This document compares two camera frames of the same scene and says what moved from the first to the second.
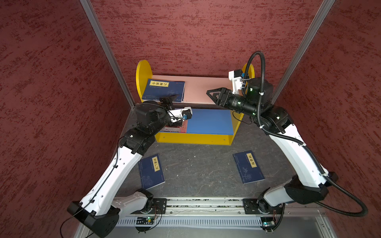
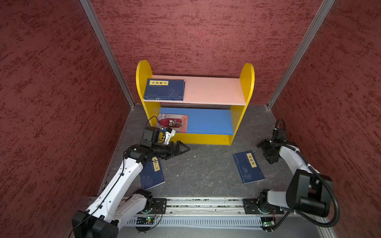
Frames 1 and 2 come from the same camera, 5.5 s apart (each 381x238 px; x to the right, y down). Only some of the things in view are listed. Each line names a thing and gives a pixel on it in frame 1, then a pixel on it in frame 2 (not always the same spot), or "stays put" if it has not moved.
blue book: x=248 y=166 stays put
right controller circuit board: x=267 y=222 stays put
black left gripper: x=168 y=105 to x=177 y=149
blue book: x=156 y=89 stays put
